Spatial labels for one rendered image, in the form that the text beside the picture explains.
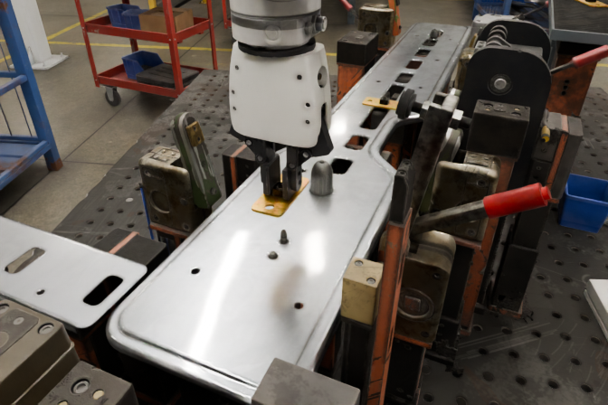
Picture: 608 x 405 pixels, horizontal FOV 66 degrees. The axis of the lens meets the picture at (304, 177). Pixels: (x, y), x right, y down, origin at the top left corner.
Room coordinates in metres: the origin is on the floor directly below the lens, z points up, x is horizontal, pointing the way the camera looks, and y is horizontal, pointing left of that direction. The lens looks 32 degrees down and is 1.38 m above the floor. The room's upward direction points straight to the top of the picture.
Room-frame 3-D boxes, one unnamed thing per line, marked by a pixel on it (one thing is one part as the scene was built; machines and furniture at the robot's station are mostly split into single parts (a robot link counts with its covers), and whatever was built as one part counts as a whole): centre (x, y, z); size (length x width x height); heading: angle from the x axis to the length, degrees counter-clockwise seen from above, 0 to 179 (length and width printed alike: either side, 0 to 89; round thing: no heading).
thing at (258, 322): (0.90, -0.16, 1.00); 1.38 x 0.22 x 0.02; 156
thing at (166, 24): (3.22, 1.02, 0.49); 0.81 x 0.47 x 0.97; 66
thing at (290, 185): (0.45, 0.00, 1.11); 0.03 x 0.03 x 0.07; 66
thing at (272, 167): (0.46, 0.05, 1.11); 0.03 x 0.03 x 0.07; 66
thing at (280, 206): (0.45, 0.03, 1.08); 0.08 x 0.04 x 0.01; 156
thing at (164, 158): (0.59, 0.19, 0.87); 0.12 x 0.09 x 0.35; 66
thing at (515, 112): (0.59, -0.27, 0.91); 0.07 x 0.05 x 0.42; 66
